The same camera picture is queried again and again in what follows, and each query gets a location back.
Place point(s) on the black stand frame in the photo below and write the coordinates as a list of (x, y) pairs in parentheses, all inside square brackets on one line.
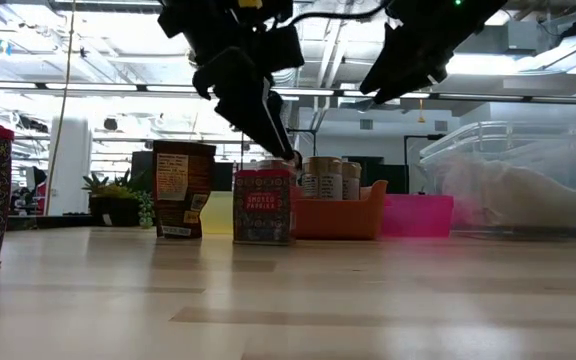
[(406, 150), (302, 131)]

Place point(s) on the yellow tag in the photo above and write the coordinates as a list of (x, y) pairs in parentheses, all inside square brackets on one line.
[(250, 3)]

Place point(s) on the small black monitor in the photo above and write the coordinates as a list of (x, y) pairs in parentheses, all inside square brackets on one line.
[(223, 177)]

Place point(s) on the potted succulent plant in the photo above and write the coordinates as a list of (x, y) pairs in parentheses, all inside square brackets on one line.
[(113, 210)]

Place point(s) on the clear plastic storage bin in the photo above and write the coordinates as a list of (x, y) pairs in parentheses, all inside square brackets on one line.
[(518, 145)]

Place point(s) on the yellow plastic bin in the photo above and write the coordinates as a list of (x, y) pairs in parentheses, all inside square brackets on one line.
[(218, 215)]

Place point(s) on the grey cloth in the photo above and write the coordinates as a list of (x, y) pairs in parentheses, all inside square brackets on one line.
[(508, 195)]

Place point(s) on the orange plastic bin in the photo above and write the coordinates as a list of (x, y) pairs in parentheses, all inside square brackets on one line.
[(343, 220)]

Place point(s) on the brown spice pouch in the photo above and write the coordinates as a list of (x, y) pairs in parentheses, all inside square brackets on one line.
[(183, 200)]

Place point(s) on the pink plastic bin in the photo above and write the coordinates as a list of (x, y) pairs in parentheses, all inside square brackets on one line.
[(418, 215)]

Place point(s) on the wide black monitor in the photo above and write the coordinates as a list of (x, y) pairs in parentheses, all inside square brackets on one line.
[(388, 175)]

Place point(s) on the overhead light bar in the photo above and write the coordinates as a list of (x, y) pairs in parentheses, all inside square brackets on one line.
[(93, 87)]

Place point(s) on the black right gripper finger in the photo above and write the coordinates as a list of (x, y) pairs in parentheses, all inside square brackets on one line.
[(388, 55), (413, 75)]

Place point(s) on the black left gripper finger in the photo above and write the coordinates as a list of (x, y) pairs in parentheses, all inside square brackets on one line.
[(240, 90), (279, 107)]

